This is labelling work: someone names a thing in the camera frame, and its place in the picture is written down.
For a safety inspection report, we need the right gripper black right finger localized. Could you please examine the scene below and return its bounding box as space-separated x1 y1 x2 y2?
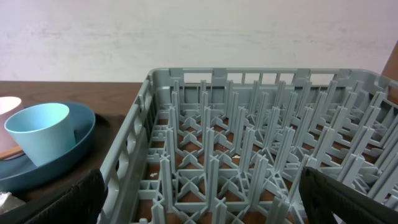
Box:
299 167 397 223

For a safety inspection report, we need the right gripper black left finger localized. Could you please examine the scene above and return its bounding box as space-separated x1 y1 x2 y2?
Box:
26 169 106 224

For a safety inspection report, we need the grey plastic dishwasher rack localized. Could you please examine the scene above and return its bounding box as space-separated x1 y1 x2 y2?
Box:
98 68 397 223

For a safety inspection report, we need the dark blue plate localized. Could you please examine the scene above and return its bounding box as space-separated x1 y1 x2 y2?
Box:
1 102 96 193

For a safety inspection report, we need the dark brown serving tray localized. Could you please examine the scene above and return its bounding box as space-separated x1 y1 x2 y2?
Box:
1 114 124 223

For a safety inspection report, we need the light blue plastic cup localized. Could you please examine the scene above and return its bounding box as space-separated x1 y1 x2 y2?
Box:
4 103 76 167

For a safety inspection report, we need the wooden chopstick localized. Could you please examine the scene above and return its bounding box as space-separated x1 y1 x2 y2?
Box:
0 146 24 160

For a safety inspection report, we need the pink plastic cup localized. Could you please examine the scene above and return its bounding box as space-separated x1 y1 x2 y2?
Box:
0 96 24 154

